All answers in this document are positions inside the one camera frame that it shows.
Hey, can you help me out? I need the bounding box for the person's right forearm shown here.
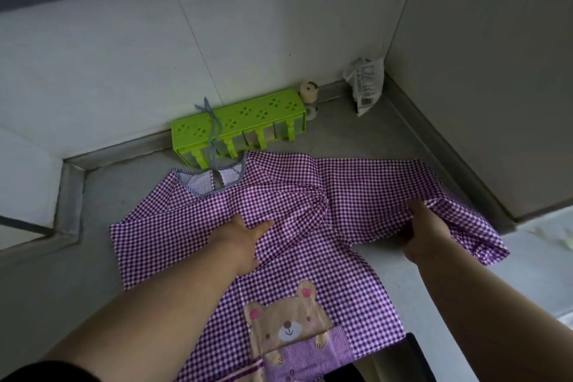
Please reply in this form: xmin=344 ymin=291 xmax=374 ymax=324
xmin=416 ymin=238 xmax=573 ymax=382

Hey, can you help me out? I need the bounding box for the green plastic rack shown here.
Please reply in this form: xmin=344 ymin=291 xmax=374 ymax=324
xmin=171 ymin=88 xmax=308 ymax=170

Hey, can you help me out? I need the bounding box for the purple checked bear smock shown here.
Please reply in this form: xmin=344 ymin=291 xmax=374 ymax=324
xmin=109 ymin=97 xmax=510 ymax=382

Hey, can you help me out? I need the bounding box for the person's right hand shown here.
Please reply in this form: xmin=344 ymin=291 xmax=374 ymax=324
xmin=402 ymin=200 xmax=454 ymax=266

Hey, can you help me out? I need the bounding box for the black flat object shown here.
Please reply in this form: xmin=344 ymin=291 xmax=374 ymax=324
xmin=354 ymin=332 xmax=438 ymax=382

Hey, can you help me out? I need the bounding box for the person's left forearm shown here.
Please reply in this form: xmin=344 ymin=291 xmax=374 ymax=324
xmin=42 ymin=232 xmax=243 ymax=382

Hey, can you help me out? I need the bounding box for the clear plastic labelled bag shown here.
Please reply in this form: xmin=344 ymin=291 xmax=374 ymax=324
xmin=342 ymin=57 xmax=385 ymax=117

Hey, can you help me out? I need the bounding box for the person's left hand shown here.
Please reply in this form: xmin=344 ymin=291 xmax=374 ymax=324
xmin=209 ymin=215 xmax=275 ymax=277

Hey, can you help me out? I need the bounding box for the black sleeve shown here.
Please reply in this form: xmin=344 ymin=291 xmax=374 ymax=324
xmin=0 ymin=360 xmax=102 ymax=382

